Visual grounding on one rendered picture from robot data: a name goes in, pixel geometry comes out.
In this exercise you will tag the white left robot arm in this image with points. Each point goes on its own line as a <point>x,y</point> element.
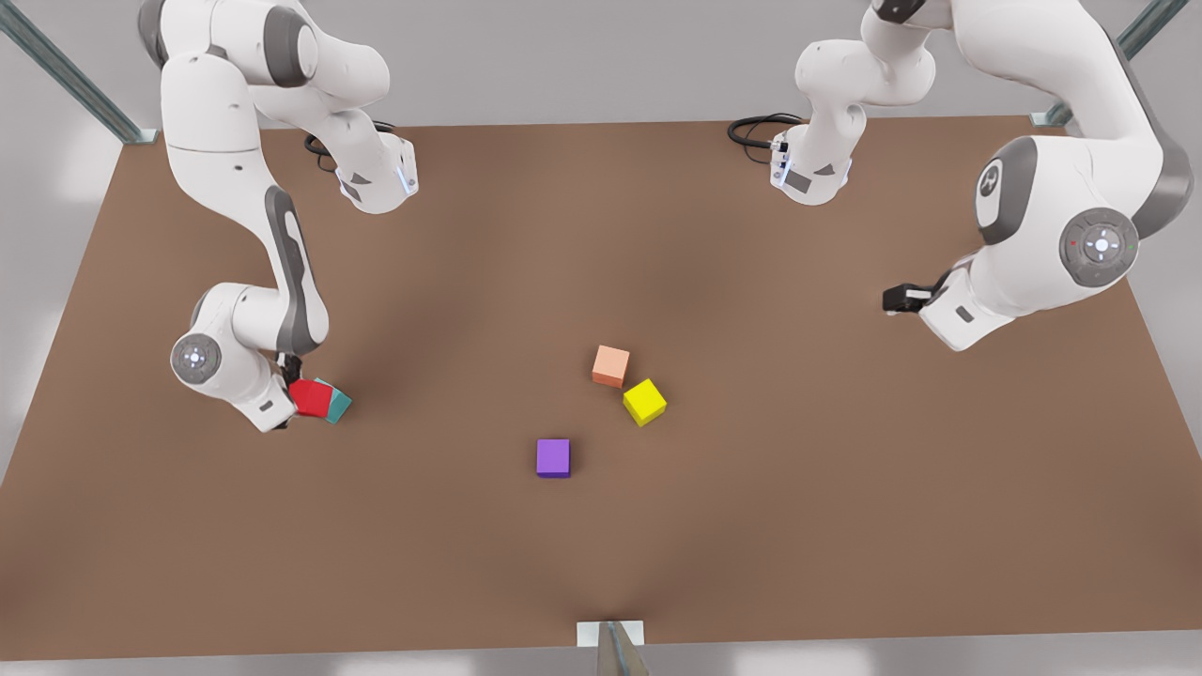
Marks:
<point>1061,188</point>

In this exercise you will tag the teal wooden cube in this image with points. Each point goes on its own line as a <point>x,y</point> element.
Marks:
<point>338,404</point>

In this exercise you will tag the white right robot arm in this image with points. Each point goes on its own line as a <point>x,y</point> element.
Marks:
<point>221,141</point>

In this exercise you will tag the purple wooden cube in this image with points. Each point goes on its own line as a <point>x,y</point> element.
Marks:
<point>553,457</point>

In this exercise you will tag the red wooden cube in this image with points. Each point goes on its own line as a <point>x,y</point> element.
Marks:
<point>311,398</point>

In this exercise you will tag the silver frame post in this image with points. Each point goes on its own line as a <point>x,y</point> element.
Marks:
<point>1117,56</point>
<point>615,648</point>
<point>70,75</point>

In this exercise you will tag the orange wooden cube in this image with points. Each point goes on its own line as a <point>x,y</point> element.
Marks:
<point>611,366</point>

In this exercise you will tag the yellow wooden cube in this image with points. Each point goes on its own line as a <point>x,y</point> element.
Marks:
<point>644,402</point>

